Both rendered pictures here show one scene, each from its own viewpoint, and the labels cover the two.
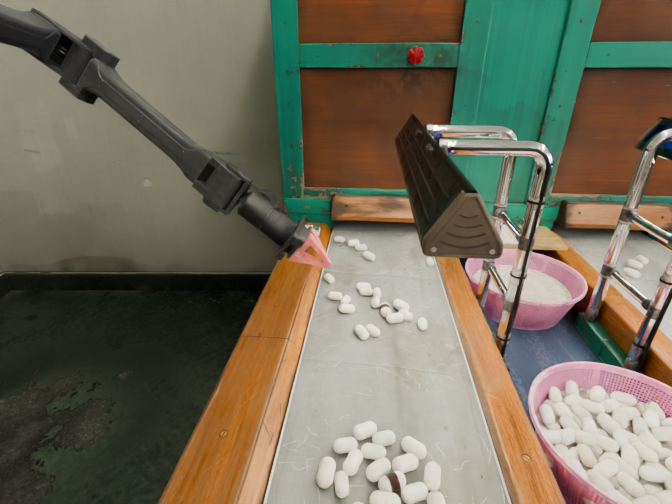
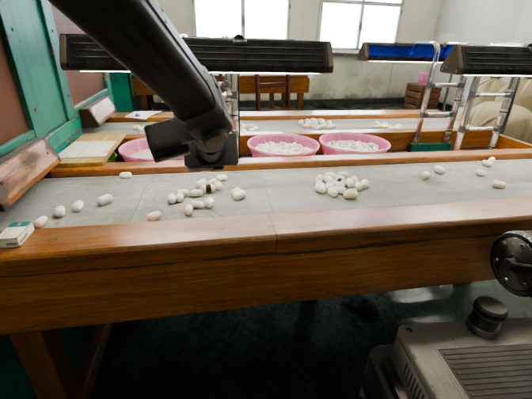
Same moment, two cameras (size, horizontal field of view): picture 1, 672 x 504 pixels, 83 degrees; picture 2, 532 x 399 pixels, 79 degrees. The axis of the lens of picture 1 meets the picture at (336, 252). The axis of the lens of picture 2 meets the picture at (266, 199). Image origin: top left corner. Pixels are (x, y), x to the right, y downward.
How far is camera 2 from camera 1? 1.02 m
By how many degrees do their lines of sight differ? 91
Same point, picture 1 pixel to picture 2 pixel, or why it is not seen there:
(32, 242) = not seen: outside the picture
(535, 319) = not seen: hidden behind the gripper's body
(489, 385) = (275, 161)
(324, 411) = (313, 203)
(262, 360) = (298, 218)
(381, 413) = (302, 188)
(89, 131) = not seen: outside the picture
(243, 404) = (340, 216)
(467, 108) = (14, 32)
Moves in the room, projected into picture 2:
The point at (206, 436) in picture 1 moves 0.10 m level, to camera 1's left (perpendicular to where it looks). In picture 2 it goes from (371, 222) to (400, 248)
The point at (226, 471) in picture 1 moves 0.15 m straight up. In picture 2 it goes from (381, 211) to (393, 148)
